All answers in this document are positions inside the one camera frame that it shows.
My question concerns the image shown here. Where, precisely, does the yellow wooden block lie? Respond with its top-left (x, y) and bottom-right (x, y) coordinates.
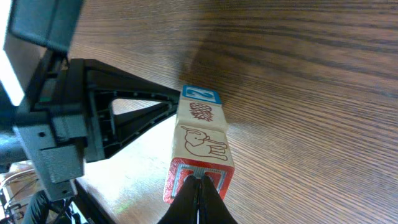
top-left (176, 100), bottom-right (228, 132)

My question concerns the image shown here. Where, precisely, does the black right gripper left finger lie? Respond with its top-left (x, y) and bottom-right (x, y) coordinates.
top-left (158, 175), bottom-right (199, 224)

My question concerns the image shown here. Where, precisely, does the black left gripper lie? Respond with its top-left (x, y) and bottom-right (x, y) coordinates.
top-left (13, 51), bottom-right (180, 201)

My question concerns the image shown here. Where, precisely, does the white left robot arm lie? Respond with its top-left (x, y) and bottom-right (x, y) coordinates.
top-left (1, 1), bottom-right (180, 223)

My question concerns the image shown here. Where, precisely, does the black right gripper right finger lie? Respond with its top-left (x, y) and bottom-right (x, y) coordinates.
top-left (198, 175), bottom-right (237, 224)

